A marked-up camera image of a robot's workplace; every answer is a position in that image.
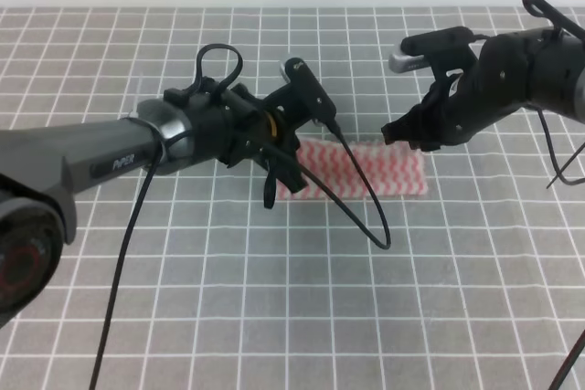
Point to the pink white wavy towel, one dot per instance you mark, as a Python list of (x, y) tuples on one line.
[(390, 169)]

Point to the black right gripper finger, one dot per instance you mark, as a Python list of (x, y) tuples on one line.
[(408, 128), (425, 143)]

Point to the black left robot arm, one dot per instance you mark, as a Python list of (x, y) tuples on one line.
[(43, 169)]

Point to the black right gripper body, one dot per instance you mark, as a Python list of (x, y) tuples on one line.
[(464, 103)]

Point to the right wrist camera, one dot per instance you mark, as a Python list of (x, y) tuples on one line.
[(443, 51)]

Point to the grey checked tablecloth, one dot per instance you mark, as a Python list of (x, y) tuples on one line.
[(483, 287)]

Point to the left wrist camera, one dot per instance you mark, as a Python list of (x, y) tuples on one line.
[(310, 92)]

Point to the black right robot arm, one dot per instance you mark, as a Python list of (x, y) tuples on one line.
[(541, 68)]

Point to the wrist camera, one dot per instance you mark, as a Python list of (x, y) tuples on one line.
[(310, 92), (443, 51)]

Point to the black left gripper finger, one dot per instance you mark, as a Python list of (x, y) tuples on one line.
[(287, 171), (270, 189)]

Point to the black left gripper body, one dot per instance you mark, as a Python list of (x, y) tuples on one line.
[(232, 125)]

